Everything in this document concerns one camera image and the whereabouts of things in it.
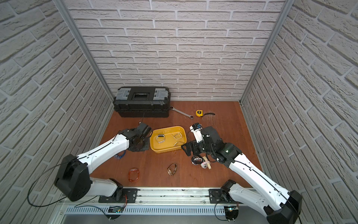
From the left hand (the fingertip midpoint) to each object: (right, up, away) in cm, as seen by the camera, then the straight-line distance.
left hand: (146, 145), depth 85 cm
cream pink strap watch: (+37, -10, -3) cm, 39 cm away
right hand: (+27, +4, -12) cm, 30 cm away
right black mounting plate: (+41, -26, -11) cm, 50 cm away
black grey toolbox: (-6, +28, +10) cm, 30 cm away
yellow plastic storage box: (+12, +1, +10) cm, 16 cm away
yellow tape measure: (+36, +20, +25) cm, 48 cm away
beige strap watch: (+20, -1, +8) cm, 21 cm away
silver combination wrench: (+29, +17, +24) cm, 42 cm away
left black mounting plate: (-7, -26, -10) cm, 28 cm away
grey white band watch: (+7, +2, +11) cm, 13 cm away
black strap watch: (+32, -9, 0) cm, 33 cm away
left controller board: (-13, -31, -14) cm, 36 cm away
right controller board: (+48, -32, -14) cm, 59 cm away
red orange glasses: (-7, -17, -4) cm, 19 cm away
